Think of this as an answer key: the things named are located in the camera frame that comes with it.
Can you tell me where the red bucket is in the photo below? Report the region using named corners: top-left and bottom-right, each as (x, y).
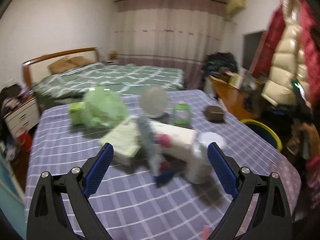
top-left (16, 129), bottom-right (32, 152)

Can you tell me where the brown plastic food tray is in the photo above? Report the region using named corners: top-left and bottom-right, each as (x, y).
top-left (204, 105), bottom-right (225, 123)

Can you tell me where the white round tub container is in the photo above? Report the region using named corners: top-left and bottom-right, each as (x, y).
top-left (139, 85), bottom-right (168, 118)

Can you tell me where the white paper cup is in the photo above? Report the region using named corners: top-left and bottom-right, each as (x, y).
top-left (184, 132), bottom-right (227, 184)

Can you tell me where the pink white curtain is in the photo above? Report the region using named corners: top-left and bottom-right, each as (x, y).
top-left (114, 0), bottom-right (226, 89)

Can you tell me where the white paper packaging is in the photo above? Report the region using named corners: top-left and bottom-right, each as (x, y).
top-left (150, 121), bottom-right (199, 162)

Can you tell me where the coconut water bottle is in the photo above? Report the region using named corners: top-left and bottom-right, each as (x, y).
top-left (172, 101), bottom-right (191, 126)

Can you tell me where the brown pillow right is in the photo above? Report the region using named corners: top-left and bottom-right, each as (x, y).
top-left (69, 56), bottom-right (96, 67)

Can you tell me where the dark clothes pile on cabinet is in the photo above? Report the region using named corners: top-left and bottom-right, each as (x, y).
top-left (1, 83), bottom-right (33, 117)

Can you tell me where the brown pillow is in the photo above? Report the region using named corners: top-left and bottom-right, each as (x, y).
top-left (48, 57), bottom-right (78, 75)
top-left (69, 56), bottom-right (96, 67)

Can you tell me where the green checked duvet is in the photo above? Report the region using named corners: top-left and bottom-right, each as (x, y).
top-left (33, 63), bottom-right (184, 99)

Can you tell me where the wall air conditioner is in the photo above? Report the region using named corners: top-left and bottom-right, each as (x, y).
top-left (226, 0), bottom-right (246, 16)

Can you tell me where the green plastic snack bag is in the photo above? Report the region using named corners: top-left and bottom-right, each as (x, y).
top-left (81, 86), bottom-right (129, 129)

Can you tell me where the brown pillow left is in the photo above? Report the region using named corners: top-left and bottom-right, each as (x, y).
top-left (48, 57), bottom-right (78, 75)

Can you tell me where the red puffer jacket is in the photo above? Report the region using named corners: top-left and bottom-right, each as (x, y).
top-left (252, 0), bottom-right (319, 108)

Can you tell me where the cream puffer jacket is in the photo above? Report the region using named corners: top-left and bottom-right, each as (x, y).
top-left (261, 0), bottom-right (310, 106)

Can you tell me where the wooden bed headboard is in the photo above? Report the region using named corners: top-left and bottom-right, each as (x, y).
top-left (22, 47), bottom-right (100, 89)

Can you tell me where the purple checked tablecloth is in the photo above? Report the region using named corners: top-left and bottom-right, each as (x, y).
top-left (25, 90), bottom-right (301, 239)

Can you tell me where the grey toothpaste tube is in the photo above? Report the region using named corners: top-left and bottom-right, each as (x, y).
top-left (137, 116), bottom-right (165, 177)

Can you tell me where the wooden desk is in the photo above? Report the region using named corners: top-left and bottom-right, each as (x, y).
top-left (208, 76), bottom-right (252, 121)

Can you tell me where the clothes pile on desk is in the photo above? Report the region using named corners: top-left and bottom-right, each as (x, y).
top-left (201, 52), bottom-right (238, 76)

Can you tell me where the yellow rimmed trash bin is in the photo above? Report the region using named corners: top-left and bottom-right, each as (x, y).
top-left (241, 119), bottom-right (283, 152)

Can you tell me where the white bedside cabinet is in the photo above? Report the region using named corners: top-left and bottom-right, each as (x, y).
top-left (4, 96), bottom-right (40, 140)

